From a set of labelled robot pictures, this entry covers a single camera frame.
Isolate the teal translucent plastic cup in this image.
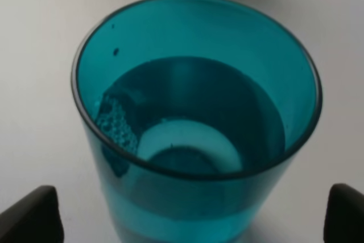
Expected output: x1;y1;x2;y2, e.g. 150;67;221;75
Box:
71;0;322;242

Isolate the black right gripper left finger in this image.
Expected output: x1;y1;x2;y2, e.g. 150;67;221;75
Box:
1;186;64;243

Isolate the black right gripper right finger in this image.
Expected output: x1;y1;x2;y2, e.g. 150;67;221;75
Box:
324;183;363;243

